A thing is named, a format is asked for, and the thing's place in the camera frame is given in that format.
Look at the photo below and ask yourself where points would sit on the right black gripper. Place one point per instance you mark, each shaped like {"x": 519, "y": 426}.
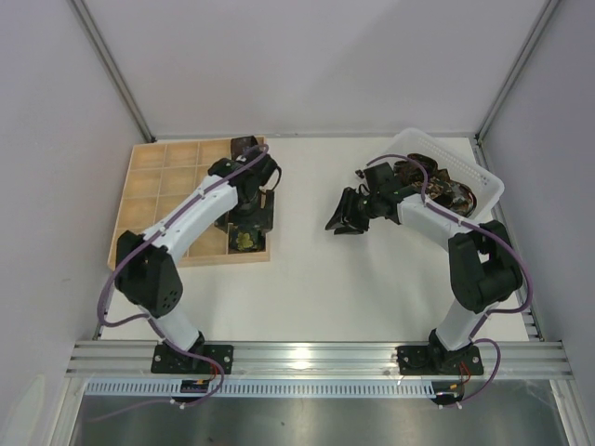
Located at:
{"x": 355, "y": 207}

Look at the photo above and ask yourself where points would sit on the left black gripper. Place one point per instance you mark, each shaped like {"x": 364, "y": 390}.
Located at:
{"x": 251, "y": 214}

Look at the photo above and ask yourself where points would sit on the blue yellow floral tie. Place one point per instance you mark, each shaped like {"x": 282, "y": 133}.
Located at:
{"x": 246, "y": 240}

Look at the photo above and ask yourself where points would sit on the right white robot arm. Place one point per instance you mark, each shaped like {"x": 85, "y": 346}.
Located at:
{"x": 483, "y": 268}

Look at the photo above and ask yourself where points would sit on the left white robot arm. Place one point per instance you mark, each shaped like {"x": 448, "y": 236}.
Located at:
{"x": 233, "y": 197}

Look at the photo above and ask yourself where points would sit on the rolled dark tie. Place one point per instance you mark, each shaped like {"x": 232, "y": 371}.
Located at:
{"x": 241, "y": 145}

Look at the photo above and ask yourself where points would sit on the brown patterned tie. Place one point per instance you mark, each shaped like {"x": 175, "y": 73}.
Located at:
{"x": 439, "y": 187}

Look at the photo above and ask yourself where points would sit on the wooden compartment tray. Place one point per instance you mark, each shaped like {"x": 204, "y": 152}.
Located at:
{"x": 161, "y": 176}

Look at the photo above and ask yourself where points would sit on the dark striped tie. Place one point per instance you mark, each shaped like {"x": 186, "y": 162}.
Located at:
{"x": 458, "y": 198}

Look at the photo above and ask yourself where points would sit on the white plastic basket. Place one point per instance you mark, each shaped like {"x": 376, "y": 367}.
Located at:
{"x": 486, "y": 187}

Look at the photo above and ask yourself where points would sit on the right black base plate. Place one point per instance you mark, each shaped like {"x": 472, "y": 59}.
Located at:
{"x": 434, "y": 360}

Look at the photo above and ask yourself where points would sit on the white slotted cable duct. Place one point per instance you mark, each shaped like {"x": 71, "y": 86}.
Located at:
{"x": 260, "y": 388}

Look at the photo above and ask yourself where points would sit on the aluminium mounting rail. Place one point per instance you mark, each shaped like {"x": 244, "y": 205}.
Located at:
{"x": 312, "y": 360}

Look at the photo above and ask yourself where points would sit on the left aluminium frame post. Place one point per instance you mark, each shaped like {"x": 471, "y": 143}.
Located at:
{"x": 91, "y": 30}

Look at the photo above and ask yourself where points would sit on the aluminium frame post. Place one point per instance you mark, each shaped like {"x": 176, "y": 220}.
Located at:
{"x": 529, "y": 46}
{"x": 91, "y": 30}

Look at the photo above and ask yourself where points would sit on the right aluminium frame post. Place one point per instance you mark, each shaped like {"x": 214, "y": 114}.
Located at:
{"x": 529, "y": 46}

